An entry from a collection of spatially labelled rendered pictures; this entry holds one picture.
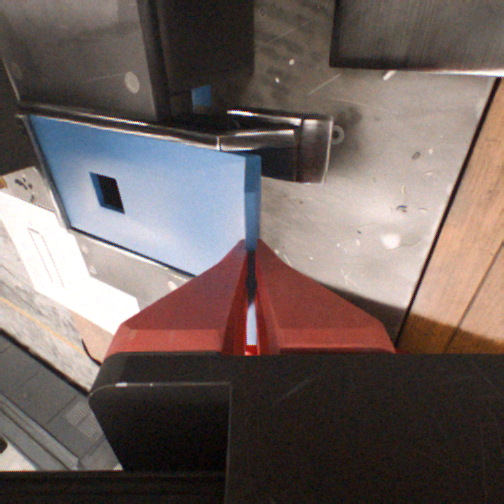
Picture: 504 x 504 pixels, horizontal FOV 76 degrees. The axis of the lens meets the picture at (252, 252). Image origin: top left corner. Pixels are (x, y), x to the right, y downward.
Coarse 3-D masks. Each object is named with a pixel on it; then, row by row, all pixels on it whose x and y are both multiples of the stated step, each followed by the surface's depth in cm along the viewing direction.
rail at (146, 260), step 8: (72, 232) 22; (80, 232) 21; (88, 240) 21; (96, 240) 21; (104, 240) 20; (112, 248) 20; (120, 248) 20; (128, 256) 20; (136, 256) 19; (144, 256) 19; (144, 264) 19; (152, 264) 19; (160, 264) 18; (168, 264) 18; (168, 272) 18; (176, 272) 18; (184, 272) 18; (184, 280) 18
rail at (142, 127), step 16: (32, 112) 17; (48, 112) 16; (64, 112) 16; (80, 112) 15; (96, 112) 15; (112, 128) 15; (128, 128) 14; (144, 128) 14; (160, 128) 13; (176, 128) 13; (192, 128) 13; (208, 128) 13; (192, 144) 13; (208, 144) 12
